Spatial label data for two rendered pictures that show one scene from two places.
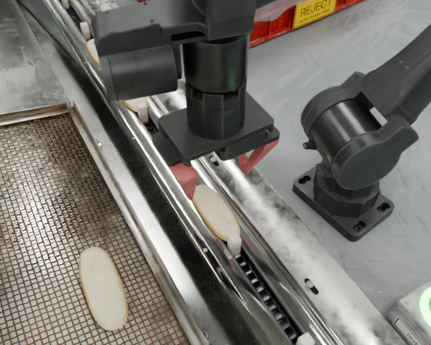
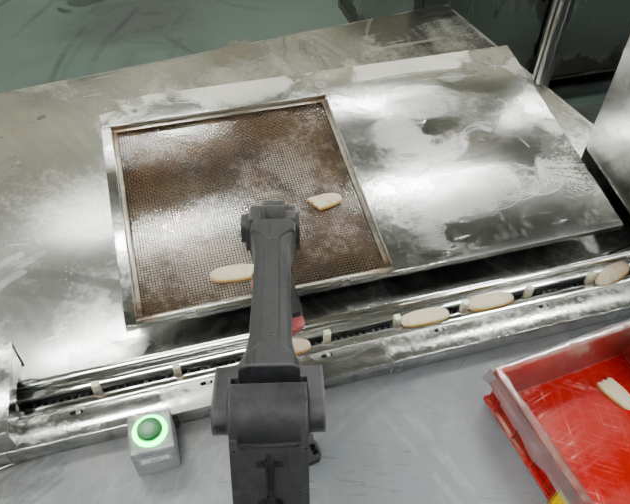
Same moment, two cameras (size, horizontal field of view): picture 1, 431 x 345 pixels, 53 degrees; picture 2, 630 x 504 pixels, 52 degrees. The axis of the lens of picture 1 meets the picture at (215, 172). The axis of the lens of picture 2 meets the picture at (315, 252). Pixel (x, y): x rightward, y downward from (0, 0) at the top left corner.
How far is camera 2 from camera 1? 99 cm
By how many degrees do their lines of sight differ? 64
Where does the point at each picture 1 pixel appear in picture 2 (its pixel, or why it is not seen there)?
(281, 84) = (442, 457)
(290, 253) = not seen: hidden behind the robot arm
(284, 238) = not seen: hidden behind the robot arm
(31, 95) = (409, 247)
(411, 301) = (164, 413)
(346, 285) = (198, 402)
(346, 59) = not seen: outside the picture
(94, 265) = (246, 268)
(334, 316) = (183, 387)
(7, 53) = (467, 233)
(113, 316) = (215, 274)
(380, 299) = (192, 441)
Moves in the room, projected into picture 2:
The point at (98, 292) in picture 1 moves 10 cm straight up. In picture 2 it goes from (229, 269) to (225, 232)
